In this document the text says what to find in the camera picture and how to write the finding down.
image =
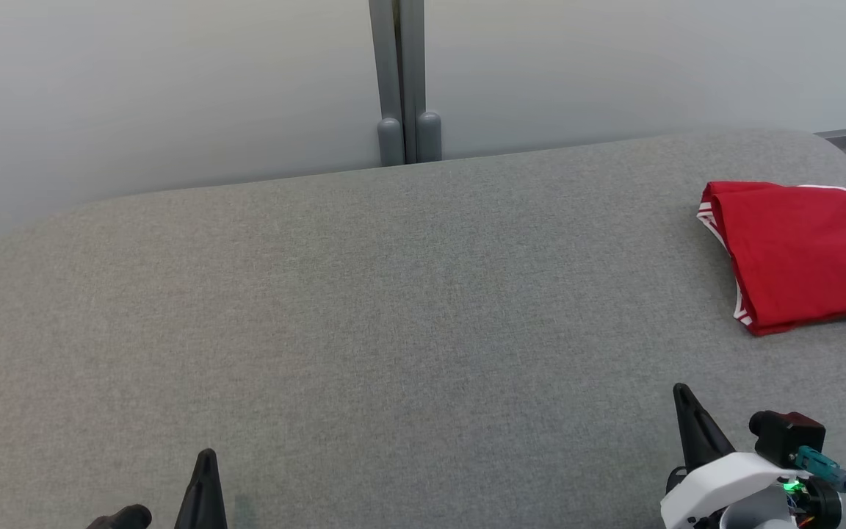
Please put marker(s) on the red basketball jersey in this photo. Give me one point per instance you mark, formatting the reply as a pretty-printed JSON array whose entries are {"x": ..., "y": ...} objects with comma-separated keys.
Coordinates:
[{"x": 812, "y": 250}]

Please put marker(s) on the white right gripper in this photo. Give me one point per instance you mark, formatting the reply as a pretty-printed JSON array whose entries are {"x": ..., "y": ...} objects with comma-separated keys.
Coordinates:
[{"x": 724, "y": 485}]

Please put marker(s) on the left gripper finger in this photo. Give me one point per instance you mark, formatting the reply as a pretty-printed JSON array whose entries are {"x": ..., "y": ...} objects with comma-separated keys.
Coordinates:
[
  {"x": 214, "y": 507},
  {"x": 192, "y": 507}
]

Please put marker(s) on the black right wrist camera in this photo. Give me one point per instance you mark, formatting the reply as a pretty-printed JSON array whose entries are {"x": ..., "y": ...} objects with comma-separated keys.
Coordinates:
[{"x": 790, "y": 437}]

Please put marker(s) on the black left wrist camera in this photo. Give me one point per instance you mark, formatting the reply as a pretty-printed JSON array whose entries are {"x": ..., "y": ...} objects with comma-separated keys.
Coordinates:
[{"x": 122, "y": 518}]

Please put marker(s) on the grey partition post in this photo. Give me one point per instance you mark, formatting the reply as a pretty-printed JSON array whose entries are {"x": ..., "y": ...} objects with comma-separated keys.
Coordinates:
[
  {"x": 416, "y": 73},
  {"x": 386, "y": 73}
]

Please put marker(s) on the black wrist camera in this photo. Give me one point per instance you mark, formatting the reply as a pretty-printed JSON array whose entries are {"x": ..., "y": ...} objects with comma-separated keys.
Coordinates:
[
  {"x": 122, "y": 518},
  {"x": 790, "y": 437}
]

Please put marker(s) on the grey fabric sofa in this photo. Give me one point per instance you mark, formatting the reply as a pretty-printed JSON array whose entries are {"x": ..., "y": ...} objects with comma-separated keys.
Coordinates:
[{"x": 393, "y": 330}]

